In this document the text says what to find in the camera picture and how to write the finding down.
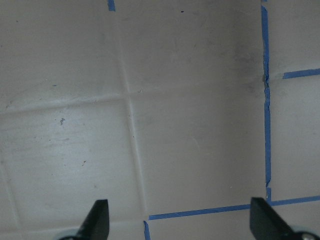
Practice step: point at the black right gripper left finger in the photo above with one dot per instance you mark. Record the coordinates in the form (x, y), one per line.
(96, 225)

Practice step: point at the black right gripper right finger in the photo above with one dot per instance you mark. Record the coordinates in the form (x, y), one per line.
(266, 224)

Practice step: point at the brown paper table cover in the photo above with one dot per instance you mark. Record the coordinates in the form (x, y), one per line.
(176, 111)

